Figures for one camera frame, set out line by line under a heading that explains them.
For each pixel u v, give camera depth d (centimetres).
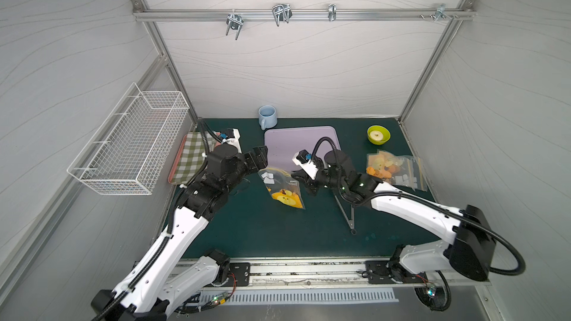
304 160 63
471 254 40
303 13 77
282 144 107
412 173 96
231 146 54
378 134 110
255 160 61
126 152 68
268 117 114
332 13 78
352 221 84
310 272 75
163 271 41
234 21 80
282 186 81
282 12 76
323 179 65
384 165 99
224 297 69
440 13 77
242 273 73
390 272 65
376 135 111
